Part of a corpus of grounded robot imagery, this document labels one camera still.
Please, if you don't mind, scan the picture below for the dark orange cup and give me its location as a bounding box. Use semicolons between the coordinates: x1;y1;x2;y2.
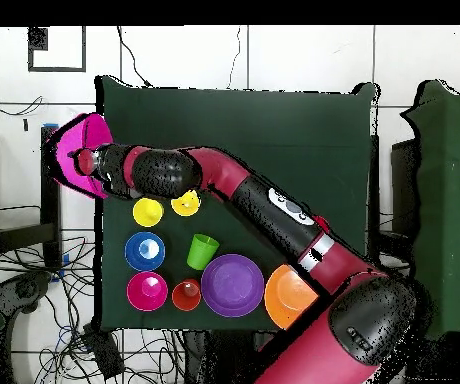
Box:
171;278;203;312

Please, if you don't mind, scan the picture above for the blue bowl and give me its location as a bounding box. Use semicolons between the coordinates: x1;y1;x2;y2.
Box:
124;231;167;273

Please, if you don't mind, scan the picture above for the purple bowl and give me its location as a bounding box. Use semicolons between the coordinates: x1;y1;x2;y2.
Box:
200;253;266;319

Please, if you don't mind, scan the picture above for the black square floor frame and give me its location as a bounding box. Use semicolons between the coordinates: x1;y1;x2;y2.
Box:
27;25;87;73

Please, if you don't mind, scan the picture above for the small crimson bowl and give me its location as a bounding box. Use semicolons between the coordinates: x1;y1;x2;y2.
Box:
126;270;170;313

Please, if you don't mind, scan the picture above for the black power strip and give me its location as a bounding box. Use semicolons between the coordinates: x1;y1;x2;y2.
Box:
83;323;126;380

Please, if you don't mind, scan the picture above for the tall yellow cup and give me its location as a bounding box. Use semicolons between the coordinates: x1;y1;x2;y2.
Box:
132;197;165;228

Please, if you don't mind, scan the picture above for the dark green table cloth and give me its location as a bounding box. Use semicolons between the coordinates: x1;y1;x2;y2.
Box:
95;75;377;336

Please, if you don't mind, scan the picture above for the short yellow cup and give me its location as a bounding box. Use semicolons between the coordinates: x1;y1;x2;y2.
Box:
170;189;202;218

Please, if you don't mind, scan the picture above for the black metal frame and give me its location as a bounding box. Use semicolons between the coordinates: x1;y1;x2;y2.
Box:
0;124;65;271

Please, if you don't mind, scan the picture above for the black floor cable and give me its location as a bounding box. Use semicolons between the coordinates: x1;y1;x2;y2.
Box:
116;25;154;89

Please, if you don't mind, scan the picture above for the large pink bowl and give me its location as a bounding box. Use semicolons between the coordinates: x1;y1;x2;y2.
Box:
47;112;115;200

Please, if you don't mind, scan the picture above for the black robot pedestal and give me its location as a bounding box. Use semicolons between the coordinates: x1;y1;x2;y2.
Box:
181;330;263;384

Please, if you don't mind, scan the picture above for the blue cable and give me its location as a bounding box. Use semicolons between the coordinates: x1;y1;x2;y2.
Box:
54;324;75;351

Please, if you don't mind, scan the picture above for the green cup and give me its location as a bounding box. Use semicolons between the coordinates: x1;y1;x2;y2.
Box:
186;233;221;272

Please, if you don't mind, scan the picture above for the large orange bowl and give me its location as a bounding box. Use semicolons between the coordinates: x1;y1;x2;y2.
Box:
264;263;320;331

